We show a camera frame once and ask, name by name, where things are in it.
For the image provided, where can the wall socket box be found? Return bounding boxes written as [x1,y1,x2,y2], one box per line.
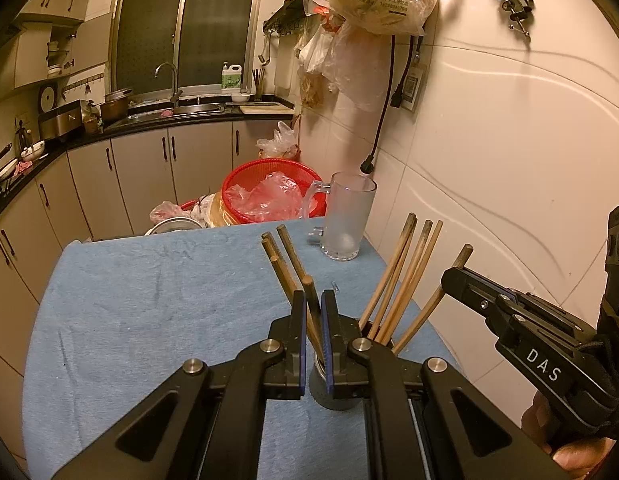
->
[389,35,425,112]

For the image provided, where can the small wall cabinet with shelf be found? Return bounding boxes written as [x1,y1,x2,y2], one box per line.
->
[0,12,113,106]

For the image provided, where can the kitchen window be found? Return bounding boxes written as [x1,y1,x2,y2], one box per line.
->
[110,0,265,96]

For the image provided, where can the person's right hand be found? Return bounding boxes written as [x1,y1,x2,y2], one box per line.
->
[521,390,619,477]

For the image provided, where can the wooden cutting board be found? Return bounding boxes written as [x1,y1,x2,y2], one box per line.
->
[240,102,295,115]

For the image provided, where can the white plastic bag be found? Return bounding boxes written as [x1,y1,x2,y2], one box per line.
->
[256,121,300,158]

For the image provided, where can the copper pot with lid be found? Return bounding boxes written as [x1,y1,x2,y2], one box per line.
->
[100,87,133,123]

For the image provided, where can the steel countertop appliance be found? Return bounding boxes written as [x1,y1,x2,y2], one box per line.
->
[37,100,88,141]

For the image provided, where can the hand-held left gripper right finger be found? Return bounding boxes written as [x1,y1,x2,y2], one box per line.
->
[321,289,570,480]

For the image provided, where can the round kitchen scale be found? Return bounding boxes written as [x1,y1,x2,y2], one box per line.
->
[38,84,60,113]

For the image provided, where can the pink plastic bag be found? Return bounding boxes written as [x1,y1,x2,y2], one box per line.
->
[150,201,195,226]

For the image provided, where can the black chopstick holder cup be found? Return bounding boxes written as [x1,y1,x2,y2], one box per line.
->
[308,317,397,412]

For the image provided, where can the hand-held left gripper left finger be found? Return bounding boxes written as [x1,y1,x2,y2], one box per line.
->
[52,289,309,480]

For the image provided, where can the chrome faucet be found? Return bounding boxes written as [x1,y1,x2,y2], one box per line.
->
[154,61,183,110]

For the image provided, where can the bunch of wooden chopsticks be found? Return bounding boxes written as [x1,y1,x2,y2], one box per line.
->
[261,212,474,356]

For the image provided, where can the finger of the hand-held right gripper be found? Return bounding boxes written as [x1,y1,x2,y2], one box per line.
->
[441,266,516,331]

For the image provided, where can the slim wooden chopstick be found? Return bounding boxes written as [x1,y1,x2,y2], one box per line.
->
[300,276,324,356]

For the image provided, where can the green detergent jug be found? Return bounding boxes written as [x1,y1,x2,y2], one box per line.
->
[220,61,244,92]

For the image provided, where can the blue cloth table cover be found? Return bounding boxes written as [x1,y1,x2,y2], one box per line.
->
[22,217,460,480]

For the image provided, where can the clear plastic bag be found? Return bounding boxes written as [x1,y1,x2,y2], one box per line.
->
[224,171,310,222]

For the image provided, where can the beige lower kitchen cabinets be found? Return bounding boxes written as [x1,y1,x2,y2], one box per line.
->
[0,117,295,376]

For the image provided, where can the steel sink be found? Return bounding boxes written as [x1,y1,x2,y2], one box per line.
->
[114,102,225,126]

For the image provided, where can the steel basin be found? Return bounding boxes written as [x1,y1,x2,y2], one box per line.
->
[144,216,205,236]

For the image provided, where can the black power cable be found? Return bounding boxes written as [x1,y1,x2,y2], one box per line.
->
[360,35,397,173]

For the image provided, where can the frosted glass mug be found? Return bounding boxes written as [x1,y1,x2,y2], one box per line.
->
[304,171,377,262]

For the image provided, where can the red plastic basket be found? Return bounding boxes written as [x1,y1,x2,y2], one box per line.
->
[222,159,325,225]

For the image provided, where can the tan plastic basin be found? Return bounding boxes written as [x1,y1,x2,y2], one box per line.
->
[204,192,235,228]

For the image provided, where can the black wall rack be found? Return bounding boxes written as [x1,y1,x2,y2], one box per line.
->
[264,0,310,36]

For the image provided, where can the black kitchen countertop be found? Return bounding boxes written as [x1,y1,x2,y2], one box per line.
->
[0,105,295,226]

